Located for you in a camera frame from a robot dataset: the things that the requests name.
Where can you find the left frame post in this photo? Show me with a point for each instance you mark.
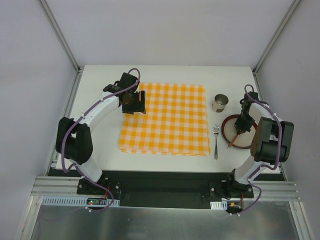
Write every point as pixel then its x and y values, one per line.
pixel 59 34

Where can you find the right frame post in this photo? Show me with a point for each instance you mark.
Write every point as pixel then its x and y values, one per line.
pixel 276 35

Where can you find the silver fork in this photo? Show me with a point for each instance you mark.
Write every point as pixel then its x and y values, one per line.
pixel 216 130

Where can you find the aluminium front rail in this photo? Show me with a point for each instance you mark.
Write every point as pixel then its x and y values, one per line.
pixel 130 189

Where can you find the copper spoon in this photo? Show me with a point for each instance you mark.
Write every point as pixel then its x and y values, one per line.
pixel 232 142

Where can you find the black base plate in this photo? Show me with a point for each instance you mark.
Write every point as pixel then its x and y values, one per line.
pixel 188 203

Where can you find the red rimmed ceramic plate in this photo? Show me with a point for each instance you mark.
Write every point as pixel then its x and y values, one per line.
pixel 229 132

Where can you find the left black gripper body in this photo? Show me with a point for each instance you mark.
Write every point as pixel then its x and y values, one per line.
pixel 135 105

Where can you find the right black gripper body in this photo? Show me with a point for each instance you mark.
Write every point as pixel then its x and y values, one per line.
pixel 241 126

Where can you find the orange checkered cloth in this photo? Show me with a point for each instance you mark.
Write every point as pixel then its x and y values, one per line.
pixel 175 122

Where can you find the frame post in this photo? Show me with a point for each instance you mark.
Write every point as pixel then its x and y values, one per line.
pixel 59 34
pixel 276 35

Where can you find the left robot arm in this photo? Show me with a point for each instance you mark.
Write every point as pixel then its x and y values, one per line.
pixel 74 135

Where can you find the metal cup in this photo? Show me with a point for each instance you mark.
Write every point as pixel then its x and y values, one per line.
pixel 219 103

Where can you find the left cable duct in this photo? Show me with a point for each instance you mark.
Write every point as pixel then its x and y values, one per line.
pixel 67 201

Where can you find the cable duct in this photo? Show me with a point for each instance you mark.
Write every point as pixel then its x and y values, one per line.
pixel 219 205
pixel 67 201

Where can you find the right cable duct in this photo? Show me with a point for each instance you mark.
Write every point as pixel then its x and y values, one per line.
pixel 219 205

